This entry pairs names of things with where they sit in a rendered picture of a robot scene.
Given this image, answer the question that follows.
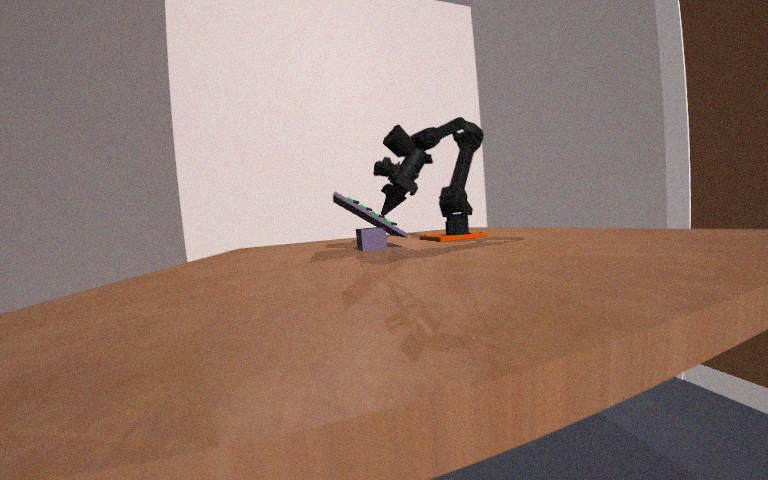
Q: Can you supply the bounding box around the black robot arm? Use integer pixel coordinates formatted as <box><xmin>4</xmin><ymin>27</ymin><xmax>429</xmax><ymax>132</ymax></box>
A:
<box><xmin>373</xmin><ymin>117</ymin><xmax>484</xmax><ymax>235</ymax></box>

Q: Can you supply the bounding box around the lavender switch panel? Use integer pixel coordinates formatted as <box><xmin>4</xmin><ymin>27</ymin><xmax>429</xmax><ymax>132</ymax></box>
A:
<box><xmin>333</xmin><ymin>191</ymin><xmax>409</xmax><ymax>251</ymax></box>

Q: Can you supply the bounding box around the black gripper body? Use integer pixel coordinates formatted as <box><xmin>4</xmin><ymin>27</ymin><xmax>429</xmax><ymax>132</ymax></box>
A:
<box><xmin>381</xmin><ymin>162</ymin><xmax>420</xmax><ymax>196</ymax></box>

